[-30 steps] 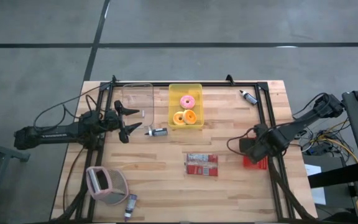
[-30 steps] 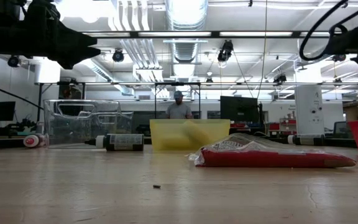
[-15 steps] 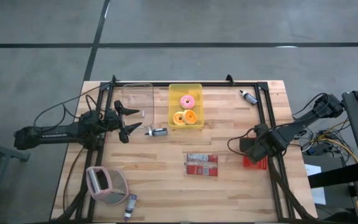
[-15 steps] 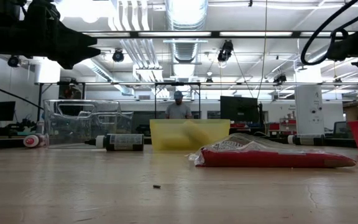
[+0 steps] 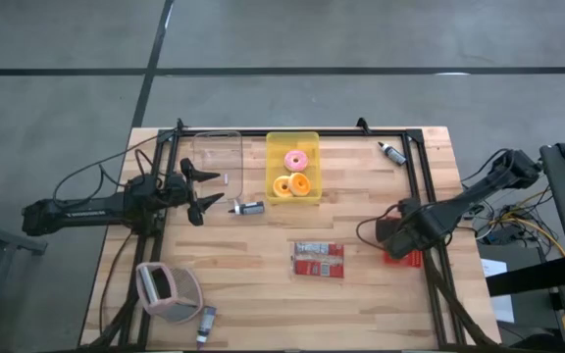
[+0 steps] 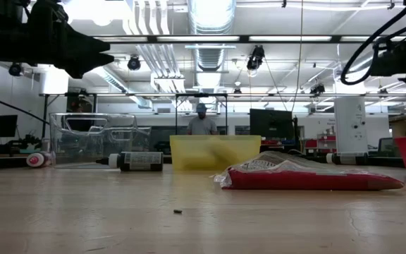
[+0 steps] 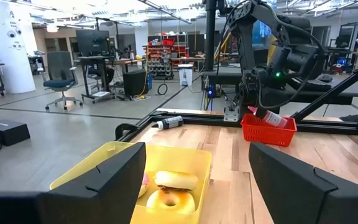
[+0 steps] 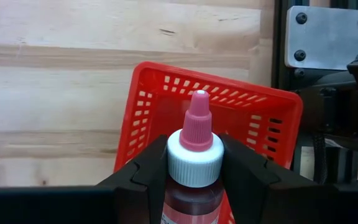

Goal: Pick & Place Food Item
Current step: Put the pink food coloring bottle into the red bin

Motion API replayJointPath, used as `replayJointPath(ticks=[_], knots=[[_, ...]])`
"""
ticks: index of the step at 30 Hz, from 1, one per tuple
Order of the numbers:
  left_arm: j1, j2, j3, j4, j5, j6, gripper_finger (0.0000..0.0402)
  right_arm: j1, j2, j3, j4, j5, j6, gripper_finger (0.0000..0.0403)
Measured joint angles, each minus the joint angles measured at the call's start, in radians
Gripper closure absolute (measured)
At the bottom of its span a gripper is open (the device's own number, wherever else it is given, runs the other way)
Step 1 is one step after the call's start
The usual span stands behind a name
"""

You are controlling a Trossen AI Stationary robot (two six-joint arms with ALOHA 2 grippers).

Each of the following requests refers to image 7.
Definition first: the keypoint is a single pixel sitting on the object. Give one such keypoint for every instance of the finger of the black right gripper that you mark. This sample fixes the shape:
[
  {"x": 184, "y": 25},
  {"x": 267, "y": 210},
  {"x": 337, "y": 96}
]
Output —
[{"x": 266, "y": 107}]

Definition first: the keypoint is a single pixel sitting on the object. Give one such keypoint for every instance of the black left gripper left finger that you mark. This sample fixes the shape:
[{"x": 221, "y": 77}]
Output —
[{"x": 73, "y": 199}]

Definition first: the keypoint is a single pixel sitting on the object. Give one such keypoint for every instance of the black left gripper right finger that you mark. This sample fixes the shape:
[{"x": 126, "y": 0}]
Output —
[{"x": 306, "y": 199}]

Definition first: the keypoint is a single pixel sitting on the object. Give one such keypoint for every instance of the squeeze bottle pink cap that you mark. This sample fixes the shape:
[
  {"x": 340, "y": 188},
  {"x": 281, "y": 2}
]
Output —
[{"x": 275, "y": 119}]

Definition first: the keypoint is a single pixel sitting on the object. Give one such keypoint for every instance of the pink frosted donut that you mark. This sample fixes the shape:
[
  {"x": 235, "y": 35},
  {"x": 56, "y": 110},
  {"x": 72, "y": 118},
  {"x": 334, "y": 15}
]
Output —
[{"x": 144, "y": 186}]

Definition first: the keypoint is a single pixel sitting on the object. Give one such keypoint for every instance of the black bottle white cap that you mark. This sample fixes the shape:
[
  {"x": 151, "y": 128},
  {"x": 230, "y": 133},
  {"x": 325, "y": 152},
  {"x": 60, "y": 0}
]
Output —
[{"x": 171, "y": 122}]

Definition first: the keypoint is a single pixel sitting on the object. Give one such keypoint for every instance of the cream bun pastry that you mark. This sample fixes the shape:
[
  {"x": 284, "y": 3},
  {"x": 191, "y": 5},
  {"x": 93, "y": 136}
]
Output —
[{"x": 176, "y": 180}]

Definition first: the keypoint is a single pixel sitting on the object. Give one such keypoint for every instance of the orange glazed donut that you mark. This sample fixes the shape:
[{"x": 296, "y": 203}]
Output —
[{"x": 179, "y": 208}]

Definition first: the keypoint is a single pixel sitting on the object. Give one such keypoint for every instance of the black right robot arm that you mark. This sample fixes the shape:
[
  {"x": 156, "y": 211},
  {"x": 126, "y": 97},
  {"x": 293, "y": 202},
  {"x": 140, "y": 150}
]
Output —
[{"x": 247, "y": 46}]

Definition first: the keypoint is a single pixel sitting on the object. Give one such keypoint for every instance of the red plastic basket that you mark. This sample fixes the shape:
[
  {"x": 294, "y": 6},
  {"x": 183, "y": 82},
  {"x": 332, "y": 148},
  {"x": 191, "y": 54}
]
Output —
[{"x": 266, "y": 135}]

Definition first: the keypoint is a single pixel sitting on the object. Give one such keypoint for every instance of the black computer mouse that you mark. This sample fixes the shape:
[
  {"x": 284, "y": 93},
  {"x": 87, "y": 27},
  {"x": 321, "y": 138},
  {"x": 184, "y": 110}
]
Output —
[{"x": 325, "y": 77}]

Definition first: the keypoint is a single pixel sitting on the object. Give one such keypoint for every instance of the black side table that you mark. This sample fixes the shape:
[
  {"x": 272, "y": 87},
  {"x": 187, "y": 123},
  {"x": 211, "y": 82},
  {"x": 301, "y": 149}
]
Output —
[{"x": 228, "y": 76}]

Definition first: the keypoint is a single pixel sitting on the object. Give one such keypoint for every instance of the black control box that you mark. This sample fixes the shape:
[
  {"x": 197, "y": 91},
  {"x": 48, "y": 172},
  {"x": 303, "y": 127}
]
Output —
[{"x": 210, "y": 91}]

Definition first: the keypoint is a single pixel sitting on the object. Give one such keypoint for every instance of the white trash bin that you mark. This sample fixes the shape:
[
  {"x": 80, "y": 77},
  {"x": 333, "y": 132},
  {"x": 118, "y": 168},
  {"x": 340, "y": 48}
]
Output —
[{"x": 186, "y": 76}]

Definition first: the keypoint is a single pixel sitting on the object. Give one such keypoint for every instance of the black table clamp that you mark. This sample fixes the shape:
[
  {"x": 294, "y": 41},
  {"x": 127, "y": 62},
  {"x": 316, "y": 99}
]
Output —
[{"x": 126, "y": 127}]

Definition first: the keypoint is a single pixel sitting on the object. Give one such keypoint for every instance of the black floor box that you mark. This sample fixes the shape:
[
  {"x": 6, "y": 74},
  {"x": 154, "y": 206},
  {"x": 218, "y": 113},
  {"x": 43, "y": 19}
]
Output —
[{"x": 9, "y": 132}]

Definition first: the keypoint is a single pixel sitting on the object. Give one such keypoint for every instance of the yellow plastic bin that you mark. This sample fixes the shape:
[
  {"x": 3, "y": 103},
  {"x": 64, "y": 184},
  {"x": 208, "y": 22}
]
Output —
[{"x": 179, "y": 158}]

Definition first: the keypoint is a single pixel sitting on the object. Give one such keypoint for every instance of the red parts bin shelf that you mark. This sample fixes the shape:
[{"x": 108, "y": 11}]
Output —
[{"x": 163, "y": 59}]

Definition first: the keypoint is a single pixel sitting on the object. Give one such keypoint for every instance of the grey office chair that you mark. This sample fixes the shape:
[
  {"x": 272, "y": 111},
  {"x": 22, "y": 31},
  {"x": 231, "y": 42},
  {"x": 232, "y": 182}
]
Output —
[{"x": 60, "y": 77}]

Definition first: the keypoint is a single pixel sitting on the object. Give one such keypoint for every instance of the person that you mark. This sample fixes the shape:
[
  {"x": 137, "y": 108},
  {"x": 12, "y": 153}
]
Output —
[{"x": 104, "y": 76}]

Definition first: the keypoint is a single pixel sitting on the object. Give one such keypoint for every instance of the black computer tower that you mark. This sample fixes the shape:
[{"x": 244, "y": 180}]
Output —
[{"x": 135, "y": 82}]

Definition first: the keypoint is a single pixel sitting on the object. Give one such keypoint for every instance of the black standing desk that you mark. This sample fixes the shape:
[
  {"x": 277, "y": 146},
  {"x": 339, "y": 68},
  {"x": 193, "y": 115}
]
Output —
[{"x": 96, "y": 59}]

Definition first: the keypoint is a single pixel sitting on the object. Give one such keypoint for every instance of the black computer monitor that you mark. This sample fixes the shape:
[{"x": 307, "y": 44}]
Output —
[{"x": 92, "y": 42}]

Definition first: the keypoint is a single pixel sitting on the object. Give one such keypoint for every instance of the white round pillar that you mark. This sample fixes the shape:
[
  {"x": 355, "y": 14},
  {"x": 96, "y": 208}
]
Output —
[{"x": 8, "y": 46}]

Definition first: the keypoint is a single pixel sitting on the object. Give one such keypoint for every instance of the silver mounting bracket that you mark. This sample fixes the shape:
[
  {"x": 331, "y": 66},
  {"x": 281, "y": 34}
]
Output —
[{"x": 231, "y": 113}]

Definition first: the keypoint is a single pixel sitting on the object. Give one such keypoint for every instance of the black vertical post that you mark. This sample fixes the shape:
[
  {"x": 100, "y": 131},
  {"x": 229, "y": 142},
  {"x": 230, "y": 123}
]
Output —
[{"x": 210, "y": 31}]

